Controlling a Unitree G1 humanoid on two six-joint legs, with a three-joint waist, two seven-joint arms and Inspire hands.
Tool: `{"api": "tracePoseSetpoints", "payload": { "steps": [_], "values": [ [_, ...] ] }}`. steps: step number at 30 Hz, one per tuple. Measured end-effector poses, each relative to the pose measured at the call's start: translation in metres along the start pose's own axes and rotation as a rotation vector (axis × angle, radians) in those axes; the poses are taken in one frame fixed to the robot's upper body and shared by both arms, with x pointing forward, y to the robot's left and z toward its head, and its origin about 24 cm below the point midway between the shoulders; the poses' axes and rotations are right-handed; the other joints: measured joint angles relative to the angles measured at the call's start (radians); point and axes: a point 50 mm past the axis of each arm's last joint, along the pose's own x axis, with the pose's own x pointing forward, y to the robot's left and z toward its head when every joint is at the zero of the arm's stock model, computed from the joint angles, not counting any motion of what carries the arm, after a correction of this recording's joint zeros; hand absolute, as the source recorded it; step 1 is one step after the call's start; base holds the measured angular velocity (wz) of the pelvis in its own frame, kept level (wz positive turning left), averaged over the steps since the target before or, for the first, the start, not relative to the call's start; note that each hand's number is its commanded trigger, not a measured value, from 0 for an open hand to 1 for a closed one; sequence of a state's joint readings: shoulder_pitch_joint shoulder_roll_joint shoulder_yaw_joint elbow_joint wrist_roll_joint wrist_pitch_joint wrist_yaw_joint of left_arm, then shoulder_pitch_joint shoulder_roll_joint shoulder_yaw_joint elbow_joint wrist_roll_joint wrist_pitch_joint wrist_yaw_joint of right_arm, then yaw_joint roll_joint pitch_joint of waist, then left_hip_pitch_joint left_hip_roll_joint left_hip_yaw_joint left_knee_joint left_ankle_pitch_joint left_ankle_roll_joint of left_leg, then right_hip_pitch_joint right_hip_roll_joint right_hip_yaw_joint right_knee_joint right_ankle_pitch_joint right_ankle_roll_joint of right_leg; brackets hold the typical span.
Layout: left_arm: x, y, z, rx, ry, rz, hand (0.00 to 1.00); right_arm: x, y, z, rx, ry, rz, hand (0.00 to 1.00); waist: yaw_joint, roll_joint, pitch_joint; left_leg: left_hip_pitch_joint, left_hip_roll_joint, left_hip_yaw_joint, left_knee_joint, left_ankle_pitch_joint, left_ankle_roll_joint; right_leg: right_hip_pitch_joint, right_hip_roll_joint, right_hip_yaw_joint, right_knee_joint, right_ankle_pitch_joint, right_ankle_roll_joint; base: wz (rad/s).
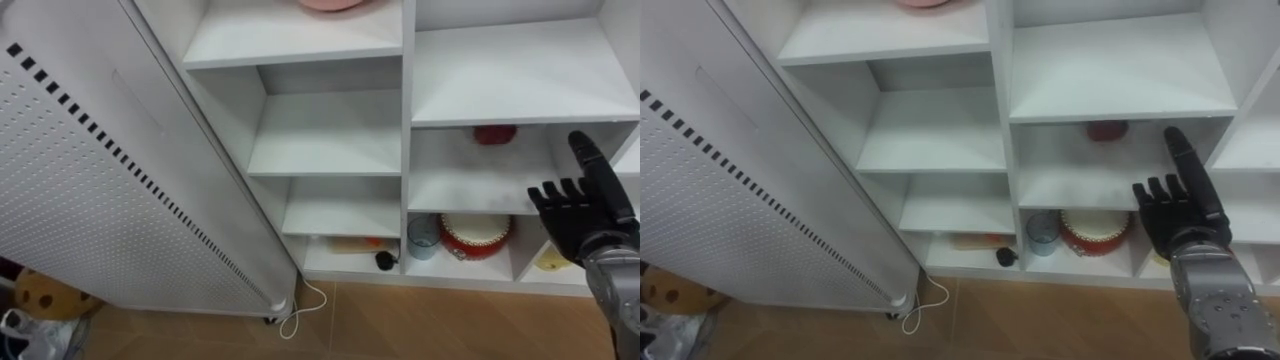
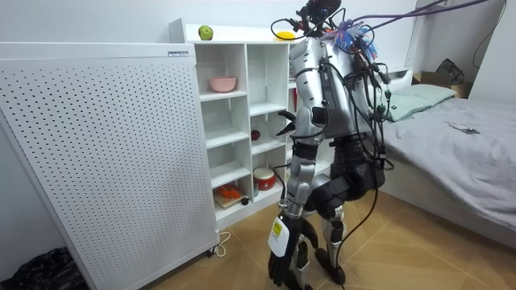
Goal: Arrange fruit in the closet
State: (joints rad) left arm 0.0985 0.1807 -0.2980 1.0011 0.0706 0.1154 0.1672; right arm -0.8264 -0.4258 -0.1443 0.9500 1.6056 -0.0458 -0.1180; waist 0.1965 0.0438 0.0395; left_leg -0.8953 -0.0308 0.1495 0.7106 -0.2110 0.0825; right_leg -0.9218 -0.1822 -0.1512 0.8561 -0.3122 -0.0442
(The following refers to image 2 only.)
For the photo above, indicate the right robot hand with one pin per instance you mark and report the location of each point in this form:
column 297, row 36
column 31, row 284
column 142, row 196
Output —
column 288, row 121

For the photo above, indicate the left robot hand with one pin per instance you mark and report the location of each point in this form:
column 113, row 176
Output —
column 279, row 237

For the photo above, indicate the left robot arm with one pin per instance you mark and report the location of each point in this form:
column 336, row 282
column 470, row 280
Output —
column 303, row 177

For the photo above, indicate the small red ball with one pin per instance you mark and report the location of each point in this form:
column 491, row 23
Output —
column 255, row 135

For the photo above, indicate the small black round object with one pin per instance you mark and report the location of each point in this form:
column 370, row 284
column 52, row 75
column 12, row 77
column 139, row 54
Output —
column 244, row 201

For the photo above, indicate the robot body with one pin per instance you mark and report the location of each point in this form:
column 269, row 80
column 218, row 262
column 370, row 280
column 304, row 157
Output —
column 340, row 100

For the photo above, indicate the white shelf unit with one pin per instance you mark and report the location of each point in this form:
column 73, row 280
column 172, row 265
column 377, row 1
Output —
column 231, row 121

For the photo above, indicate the red pot with white lid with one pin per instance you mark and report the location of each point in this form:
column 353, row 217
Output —
column 264, row 179

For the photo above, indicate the wooden cutting board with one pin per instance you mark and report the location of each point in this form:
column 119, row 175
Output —
column 225, row 199

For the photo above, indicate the pink bowl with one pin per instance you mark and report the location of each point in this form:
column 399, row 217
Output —
column 222, row 84

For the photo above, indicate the robot legs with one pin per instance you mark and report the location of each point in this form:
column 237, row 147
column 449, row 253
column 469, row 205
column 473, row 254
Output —
column 354, row 177

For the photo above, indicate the green apple soft toy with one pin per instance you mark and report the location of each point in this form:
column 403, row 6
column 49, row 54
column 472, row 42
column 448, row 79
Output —
column 205, row 32

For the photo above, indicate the pale green pillow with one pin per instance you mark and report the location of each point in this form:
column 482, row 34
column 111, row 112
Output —
column 419, row 100

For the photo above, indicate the cardboard box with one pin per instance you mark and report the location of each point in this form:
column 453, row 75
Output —
column 437, row 79

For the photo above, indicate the grey bed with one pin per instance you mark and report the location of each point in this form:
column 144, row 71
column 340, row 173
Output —
column 455, row 161

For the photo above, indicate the flat phone-like device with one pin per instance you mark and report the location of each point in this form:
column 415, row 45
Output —
column 464, row 129

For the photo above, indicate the white perforated cabinet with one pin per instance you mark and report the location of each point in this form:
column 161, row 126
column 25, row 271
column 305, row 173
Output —
column 105, row 161

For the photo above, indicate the black plastic bag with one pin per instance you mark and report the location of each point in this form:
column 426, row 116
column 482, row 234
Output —
column 44, row 270

